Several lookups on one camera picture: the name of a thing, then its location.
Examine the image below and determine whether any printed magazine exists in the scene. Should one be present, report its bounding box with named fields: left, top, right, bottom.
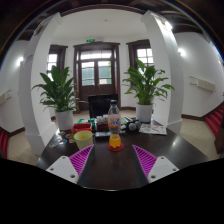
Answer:
left=138, top=123, right=169, bottom=136

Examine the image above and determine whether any yellow-green cup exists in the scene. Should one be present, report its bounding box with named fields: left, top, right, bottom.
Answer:
left=73, top=130, right=94, bottom=151

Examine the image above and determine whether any green box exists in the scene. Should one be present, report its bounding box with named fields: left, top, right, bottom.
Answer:
left=77, top=117, right=98, bottom=129

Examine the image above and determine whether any potted plant in white pot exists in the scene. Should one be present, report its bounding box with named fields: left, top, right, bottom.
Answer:
left=122, top=58, right=176, bottom=124
left=32, top=65, right=80, bottom=131

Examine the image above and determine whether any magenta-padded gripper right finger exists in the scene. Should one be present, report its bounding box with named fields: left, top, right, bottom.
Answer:
left=131, top=144, right=180, bottom=188

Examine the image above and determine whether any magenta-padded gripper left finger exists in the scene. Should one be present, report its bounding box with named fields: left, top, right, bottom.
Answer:
left=45, top=143, right=98, bottom=189

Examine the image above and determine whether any dark wooden framed window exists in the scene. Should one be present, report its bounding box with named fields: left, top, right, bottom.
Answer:
left=46, top=44, right=69, bottom=81
left=126, top=39, right=156, bottom=76

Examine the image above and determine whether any orange soda bottle black cap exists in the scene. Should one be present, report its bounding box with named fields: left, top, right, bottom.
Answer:
left=107, top=99, right=123, bottom=150

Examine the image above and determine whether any dark wooden double door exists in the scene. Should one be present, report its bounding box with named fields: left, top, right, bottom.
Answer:
left=73, top=41, right=122, bottom=103

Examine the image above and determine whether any red carpeted staircase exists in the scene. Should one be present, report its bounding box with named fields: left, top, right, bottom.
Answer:
left=203, top=104, right=224, bottom=138
left=0, top=128, right=10, bottom=160

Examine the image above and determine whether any dark grey round object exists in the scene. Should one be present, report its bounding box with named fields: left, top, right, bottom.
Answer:
left=125, top=119, right=142, bottom=132

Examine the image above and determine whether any white wall unit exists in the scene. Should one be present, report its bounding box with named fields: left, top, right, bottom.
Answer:
left=189, top=76, right=217, bottom=93
left=0, top=90, right=13, bottom=106

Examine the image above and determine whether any red box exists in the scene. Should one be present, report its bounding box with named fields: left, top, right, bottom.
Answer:
left=71, top=123, right=93, bottom=135

